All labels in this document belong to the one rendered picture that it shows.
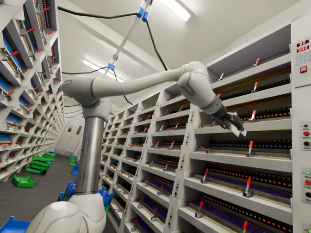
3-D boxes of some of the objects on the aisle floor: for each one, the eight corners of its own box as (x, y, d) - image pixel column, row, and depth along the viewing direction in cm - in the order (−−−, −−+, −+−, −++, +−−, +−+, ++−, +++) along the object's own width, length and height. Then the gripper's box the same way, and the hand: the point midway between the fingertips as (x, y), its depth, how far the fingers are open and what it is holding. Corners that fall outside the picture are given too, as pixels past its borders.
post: (155, 315, 85) (207, 64, 139) (148, 300, 93) (199, 68, 147) (182, 309, 93) (220, 75, 147) (173, 296, 101) (213, 78, 155)
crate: (20, 252, 100) (27, 238, 103) (-17, 249, 94) (-10, 235, 96) (34, 229, 127) (39, 219, 130) (5, 226, 120) (11, 215, 123)
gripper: (198, 116, 75) (226, 140, 83) (227, 111, 61) (257, 140, 70) (203, 104, 78) (229, 129, 86) (232, 97, 64) (259, 126, 73)
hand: (238, 131), depth 77 cm, fingers open, 3 cm apart
